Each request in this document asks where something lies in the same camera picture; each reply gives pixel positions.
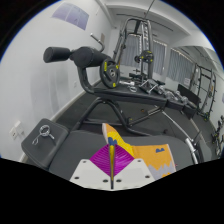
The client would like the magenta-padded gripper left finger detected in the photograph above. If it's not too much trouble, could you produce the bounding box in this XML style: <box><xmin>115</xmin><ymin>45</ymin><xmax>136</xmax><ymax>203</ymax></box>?
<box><xmin>69</xmin><ymin>143</ymin><xmax>113</xmax><ymax>191</ymax></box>

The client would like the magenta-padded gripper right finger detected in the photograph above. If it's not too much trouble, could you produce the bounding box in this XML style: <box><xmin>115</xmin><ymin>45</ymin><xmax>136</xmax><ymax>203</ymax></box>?
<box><xmin>114</xmin><ymin>144</ymin><xmax>156</xmax><ymax>190</ymax></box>

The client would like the yellow orange printed towel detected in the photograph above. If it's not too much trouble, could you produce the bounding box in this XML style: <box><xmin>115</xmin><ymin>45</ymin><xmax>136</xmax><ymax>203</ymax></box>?
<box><xmin>101</xmin><ymin>122</ymin><xmax>177</xmax><ymax>190</ymax></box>

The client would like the black padded weight bench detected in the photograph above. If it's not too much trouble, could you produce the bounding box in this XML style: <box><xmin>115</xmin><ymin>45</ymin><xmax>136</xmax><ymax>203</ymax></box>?
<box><xmin>20</xmin><ymin>117</ymin><xmax>214</xmax><ymax>183</ymax></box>

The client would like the silver barbell spring collar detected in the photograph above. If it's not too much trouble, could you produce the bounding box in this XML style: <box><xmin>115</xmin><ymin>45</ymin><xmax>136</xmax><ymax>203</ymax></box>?
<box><xmin>31</xmin><ymin>124</ymin><xmax>57</xmax><ymax>147</ymax></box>

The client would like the black roller pad bench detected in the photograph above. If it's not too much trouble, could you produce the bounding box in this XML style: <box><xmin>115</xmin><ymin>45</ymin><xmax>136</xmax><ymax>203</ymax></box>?
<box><xmin>42</xmin><ymin>32</ymin><xmax>198</xmax><ymax>137</ymax></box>

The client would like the dumbbells group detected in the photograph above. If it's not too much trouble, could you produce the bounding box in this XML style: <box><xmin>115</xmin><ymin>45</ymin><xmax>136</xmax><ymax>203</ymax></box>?
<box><xmin>128</xmin><ymin>76</ymin><xmax>191</xmax><ymax>103</ymax></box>

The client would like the black yellow weight plate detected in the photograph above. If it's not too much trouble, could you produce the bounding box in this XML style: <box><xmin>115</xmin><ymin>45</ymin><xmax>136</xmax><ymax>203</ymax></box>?
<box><xmin>99</xmin><ymin>58</ymin><xmax>121</xmax><ymax>89</ymax></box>
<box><xmin>134</xmin><ymin>49</ymin><xmax>155</xmax><ymax>65</ymax></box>

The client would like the black box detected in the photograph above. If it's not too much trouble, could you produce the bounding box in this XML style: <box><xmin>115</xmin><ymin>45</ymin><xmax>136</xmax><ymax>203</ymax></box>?
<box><xmin>177</xmin><ymin>83</ymin><xmax>202</xmax><ymax>108</ymax></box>

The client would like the black exercise machine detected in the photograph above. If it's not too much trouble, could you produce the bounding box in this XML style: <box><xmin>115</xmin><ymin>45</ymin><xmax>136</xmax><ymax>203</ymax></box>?
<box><xmin>211</xmin><ymin>114</ymin><xmax>224</xmax><ymax>148</ymax></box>

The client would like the grey window curtain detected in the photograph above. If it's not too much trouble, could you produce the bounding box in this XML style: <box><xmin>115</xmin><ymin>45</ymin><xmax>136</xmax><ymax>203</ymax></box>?
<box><xmin>121</xmin><ymin>33</ymin><xmax>167</xmax><ymax>76</ymax></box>
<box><xmin>166</xmin><ymin>48</ymin><xmax>196</xmax><ymax>84</ymax></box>

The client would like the black power rack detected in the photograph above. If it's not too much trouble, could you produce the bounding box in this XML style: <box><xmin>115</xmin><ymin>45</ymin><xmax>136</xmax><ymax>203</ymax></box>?
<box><xmin>113</xmin><ymin>17</ymin><xmax>155</xmax><ymax>84</ymax></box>

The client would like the white wall socket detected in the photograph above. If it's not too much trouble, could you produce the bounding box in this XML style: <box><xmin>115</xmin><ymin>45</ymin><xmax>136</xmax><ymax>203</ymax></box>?
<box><xmin>8</xmin><ymin>120</ymin><xmax>25</xmax><ymax>140</ymax></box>

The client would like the purple wall poster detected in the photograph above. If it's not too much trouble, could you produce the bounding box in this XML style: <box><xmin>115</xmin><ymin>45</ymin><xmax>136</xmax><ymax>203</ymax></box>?
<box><xmin>51</xmin><ymin>2</ymin><xmax>90</xmax><ymax>30</ymax></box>

